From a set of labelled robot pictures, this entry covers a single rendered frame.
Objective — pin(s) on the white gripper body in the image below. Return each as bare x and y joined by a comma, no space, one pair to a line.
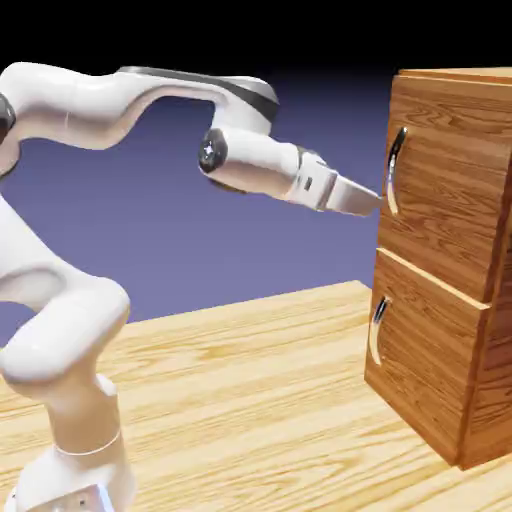
352,196

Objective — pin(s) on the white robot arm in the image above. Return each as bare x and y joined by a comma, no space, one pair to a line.
80,320

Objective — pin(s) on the wooden cabinet door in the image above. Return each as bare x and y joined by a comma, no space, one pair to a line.
448,192
424,360

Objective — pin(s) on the wooden cabinet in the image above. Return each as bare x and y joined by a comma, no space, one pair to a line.
496,360

